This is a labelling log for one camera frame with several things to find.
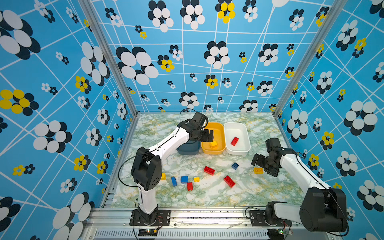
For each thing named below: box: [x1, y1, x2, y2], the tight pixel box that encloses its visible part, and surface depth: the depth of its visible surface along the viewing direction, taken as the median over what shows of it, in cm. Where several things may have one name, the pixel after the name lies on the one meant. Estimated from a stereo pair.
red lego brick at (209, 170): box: [203, 166, 216, 176], surface depth 89 cm
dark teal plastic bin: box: [176, 140, 201, 156], surface depth 97 cm
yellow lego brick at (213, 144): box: [210, 141, 218, 149], surface depth 101 cm
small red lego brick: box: [187, 182, 194, 191], surface depth 86 cm
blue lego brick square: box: [180, 176, 189, 184], surface depth 88 cm
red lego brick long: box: [223, 175, 236, 188], surface depth 86 cm
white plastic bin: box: [224, 122, 251, 155], surface depth 104 cm
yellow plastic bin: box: [201, 122, 226, 155], surface depth 102 cm
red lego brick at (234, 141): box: [230, 136, 240, 147], surface depth 104 cm
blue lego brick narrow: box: [171, 176, 178, 187], surface depth 86 cm
